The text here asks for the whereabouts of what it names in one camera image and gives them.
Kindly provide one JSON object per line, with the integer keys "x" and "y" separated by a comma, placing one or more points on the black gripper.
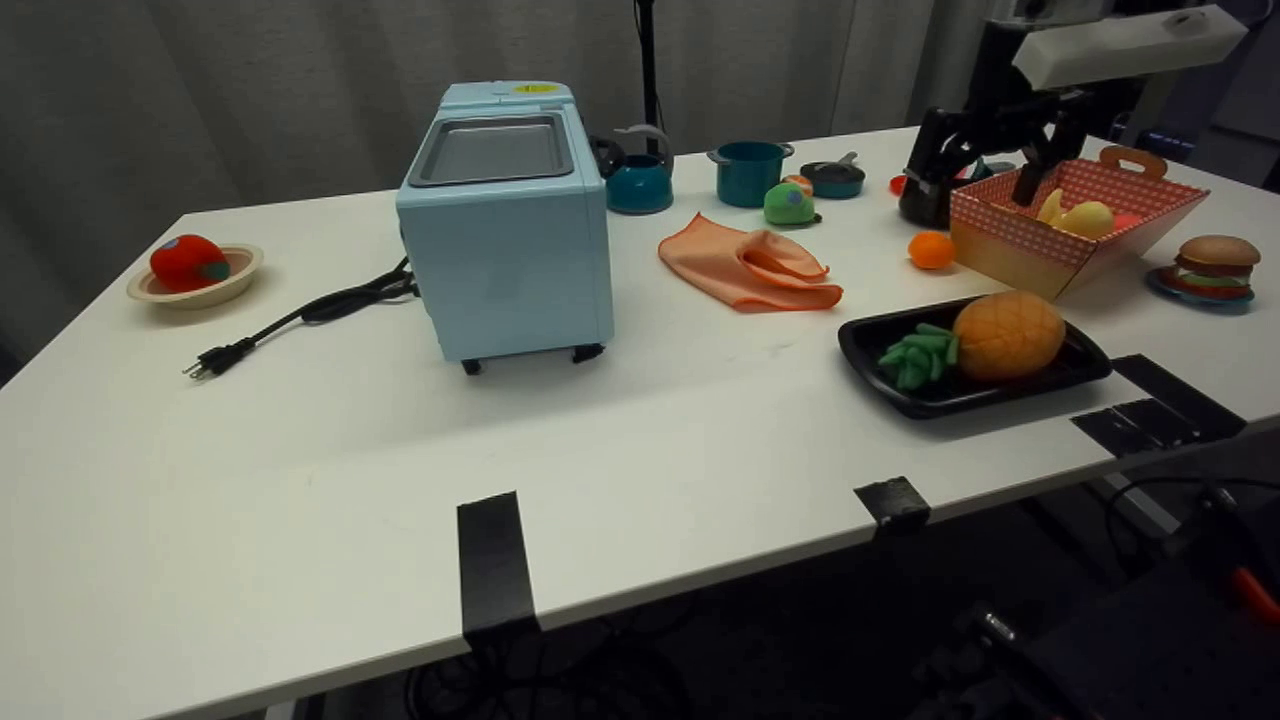
{"x": 1023, "y": 118}

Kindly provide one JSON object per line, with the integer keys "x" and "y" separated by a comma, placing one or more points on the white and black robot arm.
{"x": 1135, "y": 45}

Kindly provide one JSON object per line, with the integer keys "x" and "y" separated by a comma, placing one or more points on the black pot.
{"x": 926, "y": 210}

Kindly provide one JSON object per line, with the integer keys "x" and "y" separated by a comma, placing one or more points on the elongated yellow plush fruit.
{"x": 1053, "y": 210}

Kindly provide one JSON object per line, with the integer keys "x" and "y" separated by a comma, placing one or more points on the small red plush toy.
{"x": 897, "y": 184}

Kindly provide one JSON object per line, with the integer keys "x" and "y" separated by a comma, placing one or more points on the orange plush fruit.
{"x": 928, "y": 250}

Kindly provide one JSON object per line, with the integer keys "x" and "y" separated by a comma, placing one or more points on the round yellow plush fruit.
{"x": 1091, "y": 221}

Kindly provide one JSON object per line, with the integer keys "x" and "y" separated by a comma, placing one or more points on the small dark toy pan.
{"x": 834, "y": 182}

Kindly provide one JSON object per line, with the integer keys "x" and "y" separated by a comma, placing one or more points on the green plush fruit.
{"x": 785, "y": 204}

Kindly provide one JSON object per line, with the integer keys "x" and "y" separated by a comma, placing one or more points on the teal toy pot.
{"x": 750, "y": 174}

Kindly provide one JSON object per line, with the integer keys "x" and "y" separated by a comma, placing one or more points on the black ridged oven tray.
{"x": 975, "y": 399}

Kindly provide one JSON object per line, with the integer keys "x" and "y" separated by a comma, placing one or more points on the burger plush toy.
{"x": 1219, "y": 261}

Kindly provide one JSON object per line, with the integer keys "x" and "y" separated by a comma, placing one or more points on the teal toy kettle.
{"x": 641, "y": 184}

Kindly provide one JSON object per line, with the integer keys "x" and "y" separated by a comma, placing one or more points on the light blue toy oven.
{"x": 505, "y": 252}

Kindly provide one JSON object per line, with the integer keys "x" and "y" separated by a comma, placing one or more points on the red tomato plush toy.
{"x": 186, "y": 261}

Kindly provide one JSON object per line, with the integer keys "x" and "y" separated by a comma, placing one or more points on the red checkered cardboard basket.
{"x": 1015, "y": 244}

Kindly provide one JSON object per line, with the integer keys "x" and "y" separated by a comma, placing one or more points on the small blue plate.
{"x": 1202, "y": 300}

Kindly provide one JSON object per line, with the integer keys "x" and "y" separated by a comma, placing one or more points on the orange cloth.
{"x": 724, "y": 261}

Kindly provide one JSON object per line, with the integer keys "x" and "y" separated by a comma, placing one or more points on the square black tape patch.
{"x": 1167, "y": 420}
{"x": 1113, "y": 434}

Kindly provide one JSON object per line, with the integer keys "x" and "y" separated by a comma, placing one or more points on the long black tape strip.
{"x": 1183, "y": 392}

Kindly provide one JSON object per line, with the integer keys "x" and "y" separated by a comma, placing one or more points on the black vertical pole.
{"x": 651, "y": 54}

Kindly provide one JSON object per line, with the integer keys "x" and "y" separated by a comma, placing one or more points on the short black tape strip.
{"x": 891, "y": 505}

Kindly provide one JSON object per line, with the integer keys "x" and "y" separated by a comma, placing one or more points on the wide black tape strip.
{"x": 496, "y": 565}

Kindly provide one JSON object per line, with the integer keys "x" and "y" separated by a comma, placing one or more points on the tomato on small plate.
{"x": 242, "y": 282}

